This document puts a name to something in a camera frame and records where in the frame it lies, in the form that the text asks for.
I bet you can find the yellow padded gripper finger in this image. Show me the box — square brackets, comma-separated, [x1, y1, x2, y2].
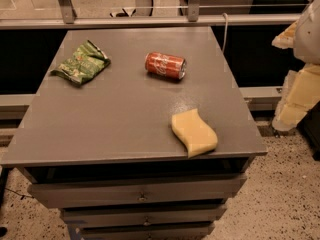
[272, 64, 320, 132]
[272, 22, 297, 49]

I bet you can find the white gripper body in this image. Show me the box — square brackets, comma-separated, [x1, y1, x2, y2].
[293, 0, 320, 64]

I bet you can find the red coke can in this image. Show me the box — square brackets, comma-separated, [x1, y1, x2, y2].
[145, 52, 186, 80]

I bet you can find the grey metal railing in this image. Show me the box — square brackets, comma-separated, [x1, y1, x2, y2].
[0, 0, 304, 30]

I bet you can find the yellow sponge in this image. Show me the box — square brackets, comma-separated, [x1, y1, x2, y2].
[171, 109, 218, 158]

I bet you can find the middle grey drawer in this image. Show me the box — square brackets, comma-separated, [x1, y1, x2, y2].
[62, 203, 226, 228]

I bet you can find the grey drawer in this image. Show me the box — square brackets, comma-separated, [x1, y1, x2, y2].
[81, 222, 214, 240]
[28, 174, 246, 208]
[62, 203, 226, 228]

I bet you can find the bottom grey drawer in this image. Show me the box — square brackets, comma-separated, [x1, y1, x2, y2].
[81, 222, 214, 240]

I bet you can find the top grey drawer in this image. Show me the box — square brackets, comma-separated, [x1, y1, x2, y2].
[28, 174, 246, 208]

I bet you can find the green chip bag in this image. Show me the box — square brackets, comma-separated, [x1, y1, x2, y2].
[51, 40, 111, 85]

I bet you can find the grey drawer cabinet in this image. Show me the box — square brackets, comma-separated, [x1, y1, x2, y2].
[0, 26, 269, 240]

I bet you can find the white cable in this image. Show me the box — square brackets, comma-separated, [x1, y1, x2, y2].
[221, 12, 230, 53]

